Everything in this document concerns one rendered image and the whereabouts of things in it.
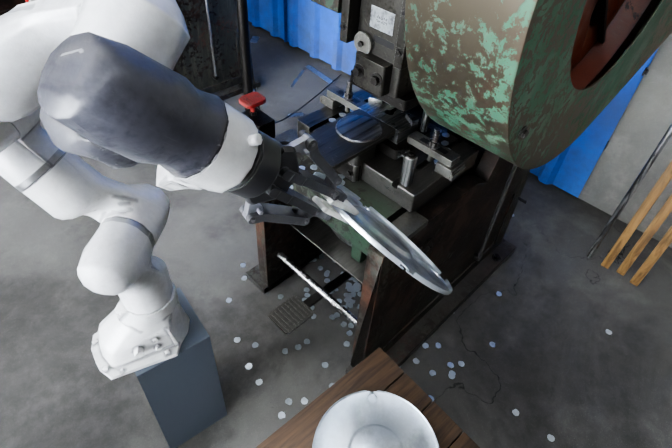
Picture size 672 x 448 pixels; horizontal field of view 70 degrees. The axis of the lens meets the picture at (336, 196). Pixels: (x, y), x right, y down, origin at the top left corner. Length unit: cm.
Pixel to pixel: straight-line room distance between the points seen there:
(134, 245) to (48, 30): 46
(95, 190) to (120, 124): 56
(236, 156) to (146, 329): 77
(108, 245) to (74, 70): 58
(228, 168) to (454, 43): 36
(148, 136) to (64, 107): 6
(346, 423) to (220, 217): 119
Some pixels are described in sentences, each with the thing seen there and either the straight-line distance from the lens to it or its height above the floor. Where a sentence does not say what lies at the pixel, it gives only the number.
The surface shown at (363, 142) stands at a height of 78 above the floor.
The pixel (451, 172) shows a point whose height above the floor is 73.
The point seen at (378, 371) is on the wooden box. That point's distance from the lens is 132.
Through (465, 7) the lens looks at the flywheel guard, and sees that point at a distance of 66.
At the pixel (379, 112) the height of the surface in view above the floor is 78.
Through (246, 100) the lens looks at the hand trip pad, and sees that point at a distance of 144.
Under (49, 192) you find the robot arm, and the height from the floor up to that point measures 93.
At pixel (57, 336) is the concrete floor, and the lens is 195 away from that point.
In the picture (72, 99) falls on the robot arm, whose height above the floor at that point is 131.
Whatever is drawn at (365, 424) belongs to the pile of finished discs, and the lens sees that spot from 125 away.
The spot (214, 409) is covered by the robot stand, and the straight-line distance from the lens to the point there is 158.
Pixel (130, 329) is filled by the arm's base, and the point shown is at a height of 55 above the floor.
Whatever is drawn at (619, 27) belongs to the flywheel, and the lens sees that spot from 124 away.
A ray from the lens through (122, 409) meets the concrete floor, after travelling 174.
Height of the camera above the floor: 151
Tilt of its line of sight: 42 degrees down
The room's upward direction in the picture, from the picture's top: 4 degrees clockwise
